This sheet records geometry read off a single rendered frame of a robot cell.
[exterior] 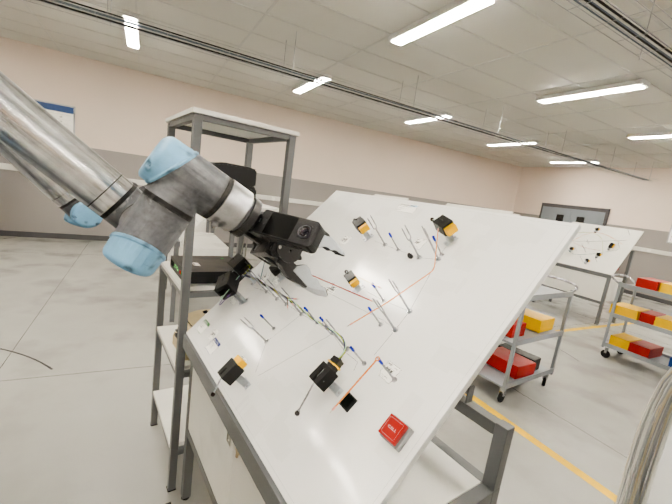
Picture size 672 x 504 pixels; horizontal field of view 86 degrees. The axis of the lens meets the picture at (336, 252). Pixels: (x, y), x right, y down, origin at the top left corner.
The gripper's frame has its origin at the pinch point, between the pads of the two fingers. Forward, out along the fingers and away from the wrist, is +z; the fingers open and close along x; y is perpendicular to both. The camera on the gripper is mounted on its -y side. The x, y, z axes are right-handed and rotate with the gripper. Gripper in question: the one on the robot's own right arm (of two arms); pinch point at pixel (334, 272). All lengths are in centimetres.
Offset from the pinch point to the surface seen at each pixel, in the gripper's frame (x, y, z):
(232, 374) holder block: 27, 56, 19
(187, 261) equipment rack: -5, 114, 4
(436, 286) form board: -19, 13, 46
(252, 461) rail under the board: 44, 38, 27
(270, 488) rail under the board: 46, 27, 27
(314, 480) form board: 39, 17, 30
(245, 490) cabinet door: 56, 53, 39
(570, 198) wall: -756, 350, 948
